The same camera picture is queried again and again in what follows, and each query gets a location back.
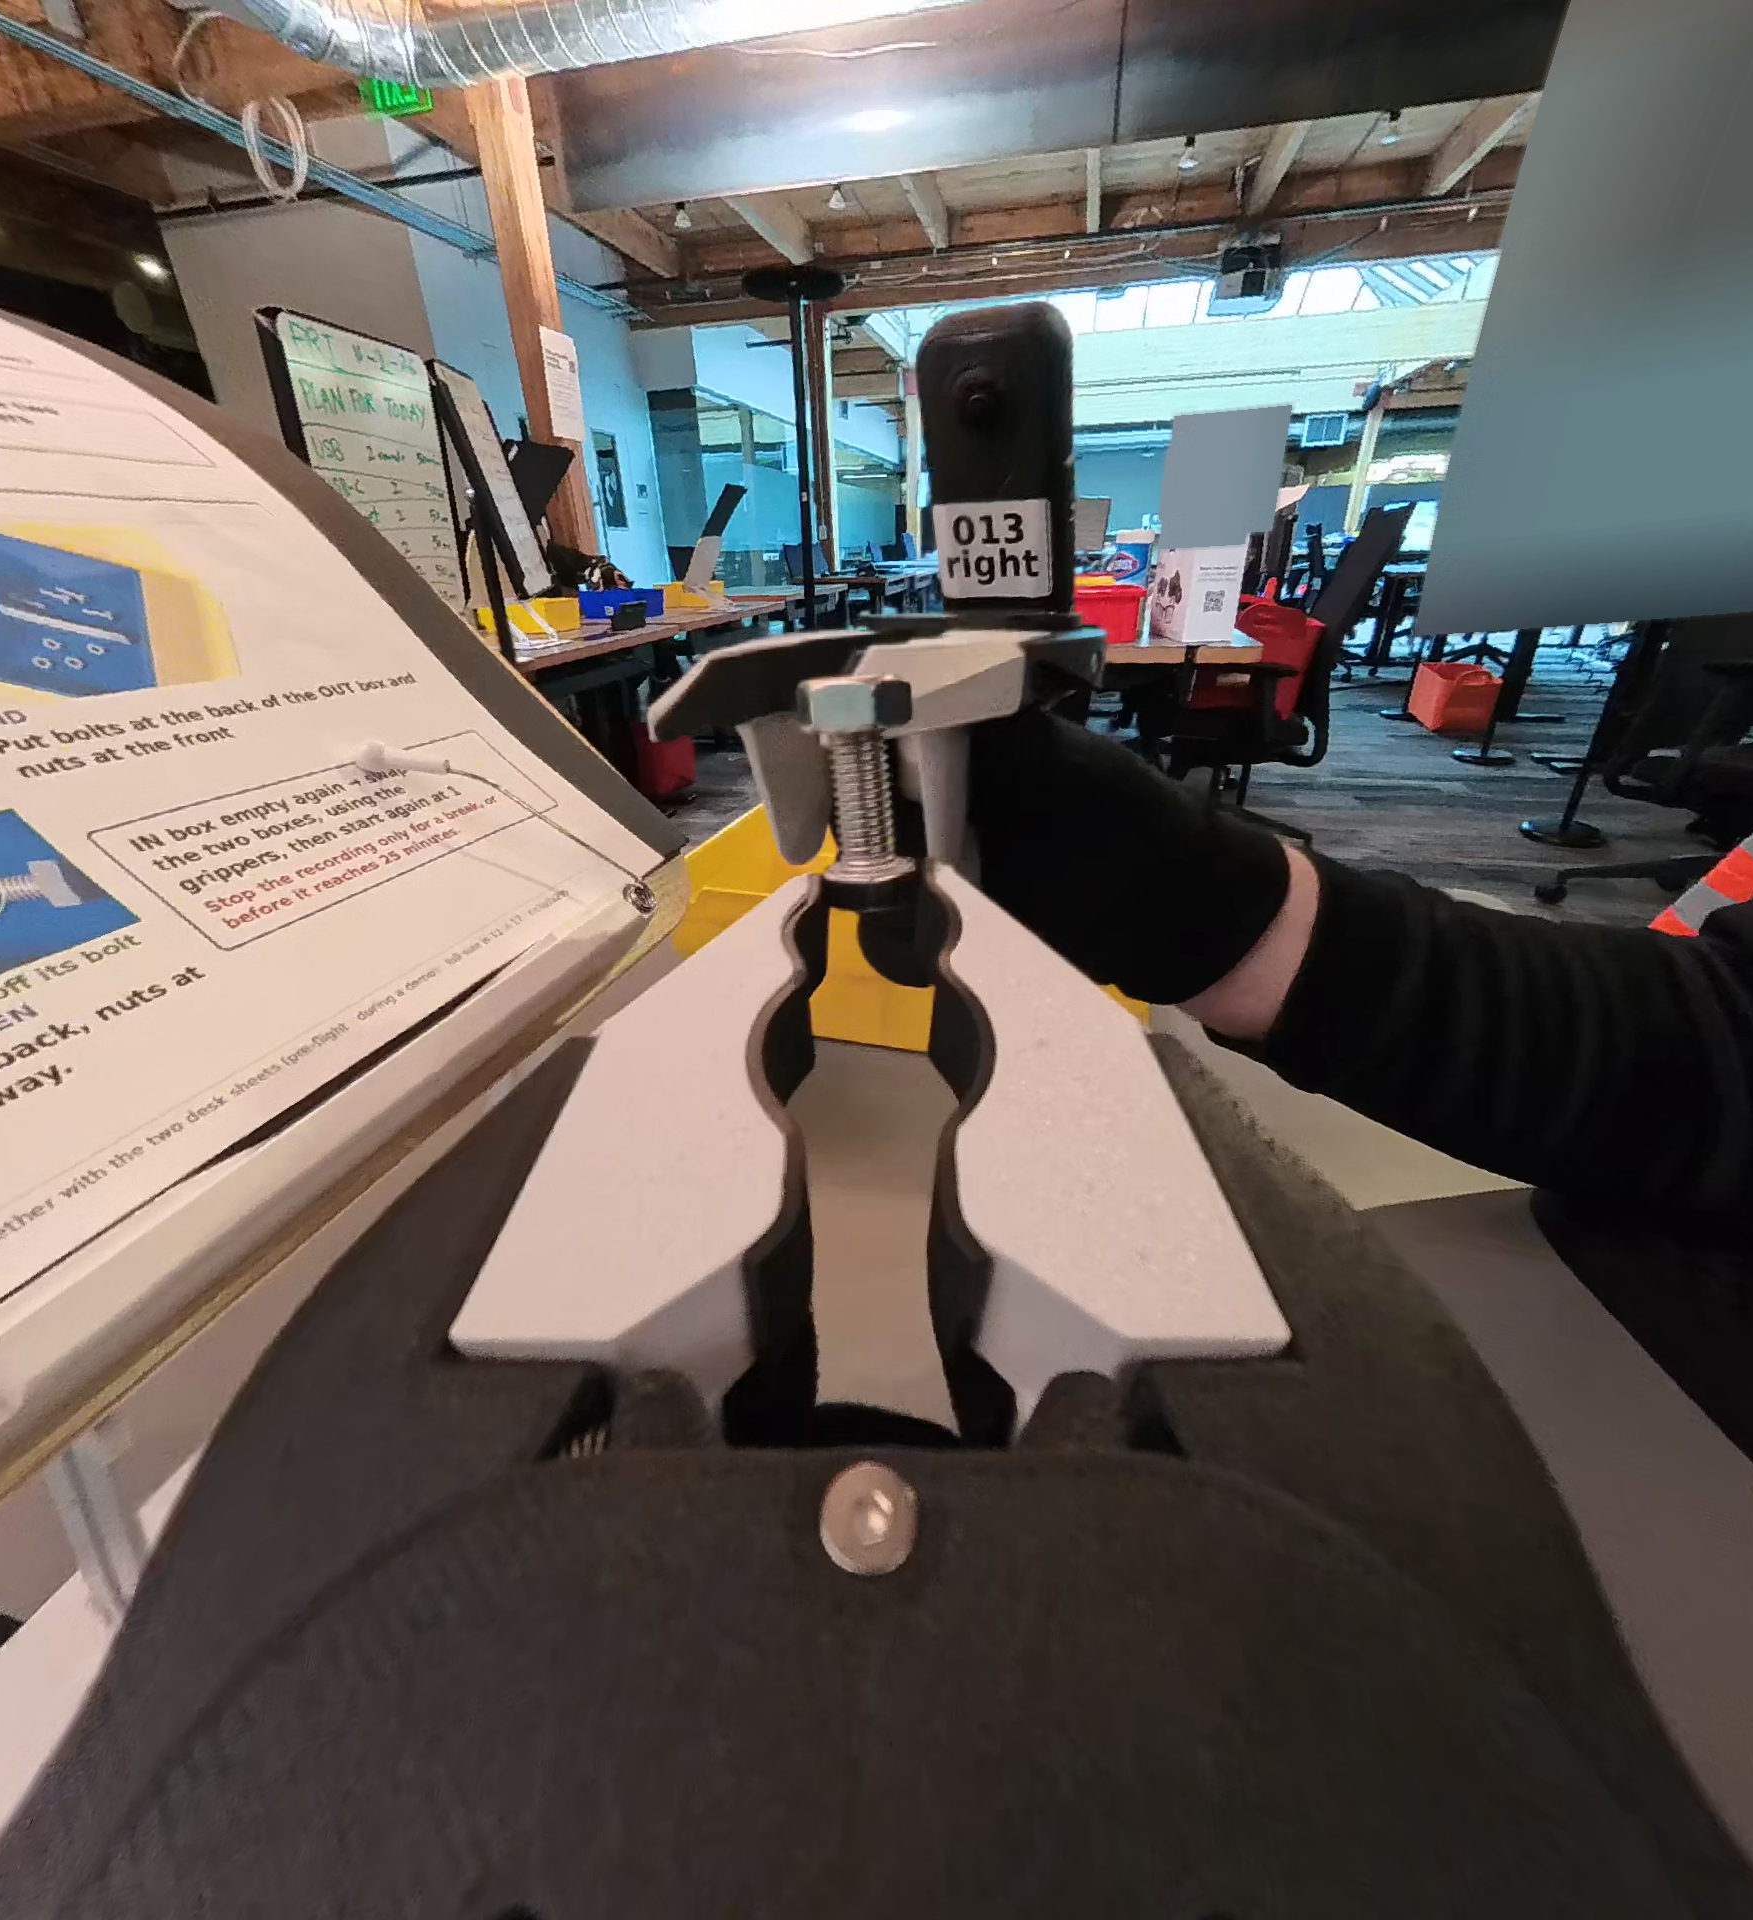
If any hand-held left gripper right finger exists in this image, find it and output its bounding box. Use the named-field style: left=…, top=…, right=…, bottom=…
left=917, top=872, right=1293, bottom=1430

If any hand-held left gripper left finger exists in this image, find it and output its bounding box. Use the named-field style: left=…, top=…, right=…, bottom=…
left=448, top=871, right=831, bottom=1407

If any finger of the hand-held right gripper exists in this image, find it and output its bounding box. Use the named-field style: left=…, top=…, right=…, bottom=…
left=855, top=636, right=1038, bottom=889
left=646, top=635, right=886, bottom=872

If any silver hex nut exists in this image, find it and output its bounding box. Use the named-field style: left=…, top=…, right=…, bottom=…
left=798, top=674, right=917, bottom=740

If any silver bolt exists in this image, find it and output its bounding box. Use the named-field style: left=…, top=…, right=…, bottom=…
left=821, top=731, right=912, bottom=886

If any yellow plastic bin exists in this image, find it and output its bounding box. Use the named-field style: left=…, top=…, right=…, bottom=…
left=671, top=810, right=1155, bottom=1051

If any person's right forearm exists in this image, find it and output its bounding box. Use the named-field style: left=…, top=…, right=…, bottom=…
left=1206, top=839, right=1753, bottom=1253

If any person's right hand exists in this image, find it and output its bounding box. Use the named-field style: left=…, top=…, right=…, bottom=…
left=966, top=707, right=1323, bottom=1007

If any black pole stand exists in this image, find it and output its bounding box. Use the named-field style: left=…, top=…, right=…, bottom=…
left=739, top=269, right=849, bottom=623

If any wooden document board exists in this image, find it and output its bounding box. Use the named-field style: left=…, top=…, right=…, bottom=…
left=0, top=275, right=688, bottom=1569

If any white printed box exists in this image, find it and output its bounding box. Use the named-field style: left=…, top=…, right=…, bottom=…
left=1148, top=542, right=1252, bottom=642

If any white document stand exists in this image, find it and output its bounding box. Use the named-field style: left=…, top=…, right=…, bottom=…
left=0, top=898, right=730, bottom=1804

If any red office chair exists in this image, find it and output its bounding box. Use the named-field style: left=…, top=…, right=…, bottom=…
left=1192, top=599, right=1334, bottom=767

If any black document board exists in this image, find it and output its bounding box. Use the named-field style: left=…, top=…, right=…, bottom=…
left=428, top=357, right=579, bottom=603

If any black office chair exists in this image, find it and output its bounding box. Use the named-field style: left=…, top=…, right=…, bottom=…
left=1521, top=613, right=1753, bottom=902
left=1313, top=501, right=1417, bottom=683

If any wooden pillar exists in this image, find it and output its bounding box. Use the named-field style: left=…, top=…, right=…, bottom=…
left=463, top=74, right=601, bottom=558

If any whiteboard with green writing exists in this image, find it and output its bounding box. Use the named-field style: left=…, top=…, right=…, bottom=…
left=253, top=306, right=469, bottom=609

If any orange plastic bin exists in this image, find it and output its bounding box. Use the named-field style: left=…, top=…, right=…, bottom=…
left=1408, top=660, right=1505, bottom=733

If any person's torso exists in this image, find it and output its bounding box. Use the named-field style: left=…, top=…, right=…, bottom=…
left=1529, top=1186, right=1753, bottom=1538

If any printed instruction sheet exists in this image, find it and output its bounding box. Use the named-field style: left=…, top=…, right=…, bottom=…
left=0, top=285, right=661, bottom=1323

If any thin white cord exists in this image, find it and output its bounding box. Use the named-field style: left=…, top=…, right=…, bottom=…
left=350, top=737, right=651, bottom=902

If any silver ventilation duct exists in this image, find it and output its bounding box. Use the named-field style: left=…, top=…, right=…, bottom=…
left=162, top=0, right=969, bottom=90

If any white cable coil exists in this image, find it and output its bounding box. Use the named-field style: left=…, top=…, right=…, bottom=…
left=240, top=97, right=311, bottom=204

